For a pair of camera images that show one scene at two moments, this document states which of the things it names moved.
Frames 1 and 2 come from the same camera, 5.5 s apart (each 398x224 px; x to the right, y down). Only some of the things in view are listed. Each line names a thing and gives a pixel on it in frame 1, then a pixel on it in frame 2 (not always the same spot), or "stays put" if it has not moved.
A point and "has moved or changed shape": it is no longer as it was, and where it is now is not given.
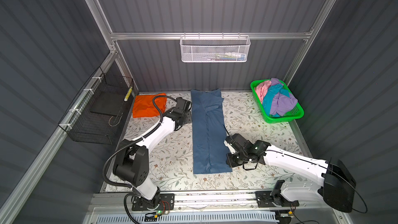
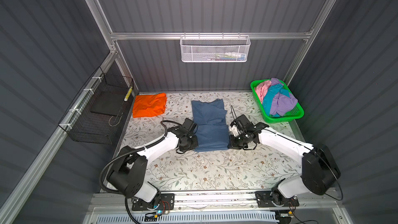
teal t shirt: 268,96 stays put
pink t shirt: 261,89 stays put
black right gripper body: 235,158 -> 238,141
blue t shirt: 211,151 has moved or changed shape
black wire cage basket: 95,115 stays put
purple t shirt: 281,105 stays put
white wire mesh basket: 213,49 stays put
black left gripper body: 187,118 -> 190,143
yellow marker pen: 128,93 stays put
